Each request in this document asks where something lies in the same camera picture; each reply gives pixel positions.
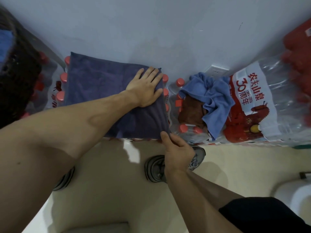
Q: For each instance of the person's right hand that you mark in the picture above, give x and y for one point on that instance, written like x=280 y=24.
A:
x=178 y=157

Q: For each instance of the person's left hand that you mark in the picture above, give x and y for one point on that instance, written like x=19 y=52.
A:
x=145 y=89

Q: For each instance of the brown towel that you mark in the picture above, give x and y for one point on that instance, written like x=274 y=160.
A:
x=192 y=111

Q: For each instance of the dark grey towel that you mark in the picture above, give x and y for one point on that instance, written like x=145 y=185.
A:
x=97 y=77

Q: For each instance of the light blue towel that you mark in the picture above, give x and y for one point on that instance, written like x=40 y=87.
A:
x=216 y=99
x=4 y=46

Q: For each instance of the dark brown wicker basket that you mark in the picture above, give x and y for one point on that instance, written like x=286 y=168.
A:
x=17 y=82

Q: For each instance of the person's left forearm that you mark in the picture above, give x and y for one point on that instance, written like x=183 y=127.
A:
x=48 y=148

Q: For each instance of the person's right forearm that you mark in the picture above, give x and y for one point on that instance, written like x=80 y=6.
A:
x=199 y=203

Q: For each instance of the person's right grey shoe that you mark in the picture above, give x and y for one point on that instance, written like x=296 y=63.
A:
x=154 y=169

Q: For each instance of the person's grey shoe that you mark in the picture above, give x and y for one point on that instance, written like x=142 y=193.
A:
x=64 y=179
x=154 y=169

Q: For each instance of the person's left grey shoe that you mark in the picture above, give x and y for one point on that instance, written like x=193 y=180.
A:
x=64 y=179

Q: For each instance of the white wall socket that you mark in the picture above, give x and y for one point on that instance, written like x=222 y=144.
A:
x=216 y=70

